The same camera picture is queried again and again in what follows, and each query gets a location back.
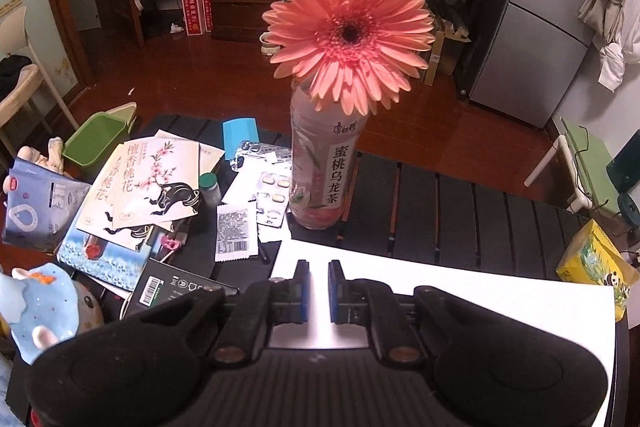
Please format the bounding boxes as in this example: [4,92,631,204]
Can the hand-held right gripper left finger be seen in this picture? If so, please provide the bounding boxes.
[110,259,311,367]

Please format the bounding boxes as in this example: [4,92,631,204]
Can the horse printed paper packet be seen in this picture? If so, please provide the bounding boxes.
[75,142,157,254]
[154,129,226,180]
[110,138,201,231]

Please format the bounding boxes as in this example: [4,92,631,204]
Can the pink tea bottle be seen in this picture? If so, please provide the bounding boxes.
[288,82,371,231]

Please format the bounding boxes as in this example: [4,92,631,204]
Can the dark teal round appliance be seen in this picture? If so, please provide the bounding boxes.
[617,191,640,229]

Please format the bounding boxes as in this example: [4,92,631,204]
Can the silver blister pack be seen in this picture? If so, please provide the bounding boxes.
[254,173,292,228]
[231,140,294,164]

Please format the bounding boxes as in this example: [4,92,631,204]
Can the pink hair clip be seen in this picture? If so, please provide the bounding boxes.
[158,231,189,254]

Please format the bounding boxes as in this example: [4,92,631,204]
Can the yellow panda tissue pack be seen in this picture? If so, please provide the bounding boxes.
[556,219,634,324]

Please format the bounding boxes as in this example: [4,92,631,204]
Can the dark teal tower appliance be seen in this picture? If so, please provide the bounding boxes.
[606,143,640,196]

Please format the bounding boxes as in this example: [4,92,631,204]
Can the green plastic bin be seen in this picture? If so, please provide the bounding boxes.
[61,102,139,180]

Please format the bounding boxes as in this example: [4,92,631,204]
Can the silver refrigerator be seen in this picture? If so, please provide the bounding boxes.
[468,0,615,129]

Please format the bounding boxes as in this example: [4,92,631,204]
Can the small floor bowl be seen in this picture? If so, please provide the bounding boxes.
[258,31,282,56]

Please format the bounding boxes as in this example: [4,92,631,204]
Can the wooden drawer cabinet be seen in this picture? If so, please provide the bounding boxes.
[204,0,292,44]

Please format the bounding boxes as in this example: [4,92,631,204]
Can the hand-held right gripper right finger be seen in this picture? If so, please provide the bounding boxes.
[328,259,531,367]

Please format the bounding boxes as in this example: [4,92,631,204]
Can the blue card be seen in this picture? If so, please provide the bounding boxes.
[222,117,261,163]

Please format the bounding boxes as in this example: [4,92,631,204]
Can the blue wave printed packet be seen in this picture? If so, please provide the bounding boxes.
[56,227,157,294]

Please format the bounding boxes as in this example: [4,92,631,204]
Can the white box lid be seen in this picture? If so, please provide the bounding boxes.
[269,239,617,427]

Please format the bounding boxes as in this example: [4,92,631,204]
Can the blue-grey snack pouch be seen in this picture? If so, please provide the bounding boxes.
[2,158,92,254]

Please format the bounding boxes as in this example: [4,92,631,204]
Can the black product box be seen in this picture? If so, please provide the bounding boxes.
[121,258,242,322]

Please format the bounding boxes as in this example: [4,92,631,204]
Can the black corner desk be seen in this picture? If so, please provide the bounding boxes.
[112,0,513,100]

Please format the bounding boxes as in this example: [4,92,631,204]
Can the black cloth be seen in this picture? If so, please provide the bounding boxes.
[0,55,33,104]

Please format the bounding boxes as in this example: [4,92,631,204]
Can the green stool with white legs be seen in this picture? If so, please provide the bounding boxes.
[523,117,617,214]

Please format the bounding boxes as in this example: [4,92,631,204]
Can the small green-capped bottle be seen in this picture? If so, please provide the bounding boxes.
[198,172,224,208]

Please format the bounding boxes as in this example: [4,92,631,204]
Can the flat cardboard boxes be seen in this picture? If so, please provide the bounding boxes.
[421,0,472,86]

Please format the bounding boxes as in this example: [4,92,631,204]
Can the cream plush toy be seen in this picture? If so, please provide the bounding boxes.
[16,136,69,176]

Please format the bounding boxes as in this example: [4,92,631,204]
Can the white printed sachet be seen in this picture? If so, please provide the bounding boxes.
[214,205,259,263]

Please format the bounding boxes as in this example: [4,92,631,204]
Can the blue white ceramic gnome jar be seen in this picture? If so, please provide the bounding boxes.
[0,263,107,366]

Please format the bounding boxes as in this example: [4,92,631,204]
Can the pink gerbera flower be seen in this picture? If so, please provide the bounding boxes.
[261,0,436,117]

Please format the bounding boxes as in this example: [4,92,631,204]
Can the cream chair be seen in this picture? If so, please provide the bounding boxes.
[0,5,82,158]

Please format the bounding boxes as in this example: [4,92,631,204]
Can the black slatted desktop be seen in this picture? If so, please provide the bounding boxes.
[7,113,632,427]

